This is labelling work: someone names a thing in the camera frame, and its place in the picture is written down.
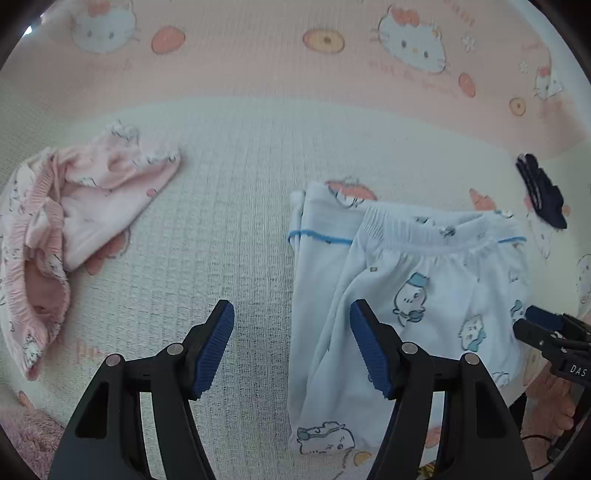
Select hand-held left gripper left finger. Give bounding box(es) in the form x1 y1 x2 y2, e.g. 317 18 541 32
48 299 236 480

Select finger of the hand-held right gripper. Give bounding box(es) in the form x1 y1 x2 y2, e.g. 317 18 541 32
512 318 591 366
525 305 591 341

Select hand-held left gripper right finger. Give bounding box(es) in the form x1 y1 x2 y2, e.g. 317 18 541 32
348 299 533 480

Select white blue cartoon print pants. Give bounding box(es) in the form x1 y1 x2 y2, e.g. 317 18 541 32
287 181 532 455

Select person's right hand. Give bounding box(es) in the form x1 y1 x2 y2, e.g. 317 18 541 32
531 359 578 437

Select dark navy cloth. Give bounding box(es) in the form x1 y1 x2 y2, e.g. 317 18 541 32
515 154 568 230

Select pink cat print blanket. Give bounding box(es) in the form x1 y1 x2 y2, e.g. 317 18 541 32
0 0 591 480

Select pink printed garment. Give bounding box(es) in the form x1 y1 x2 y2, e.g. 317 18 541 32
0 121 182 381

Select pink fluffy blanket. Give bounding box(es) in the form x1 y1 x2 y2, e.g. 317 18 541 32
0 408 63 480

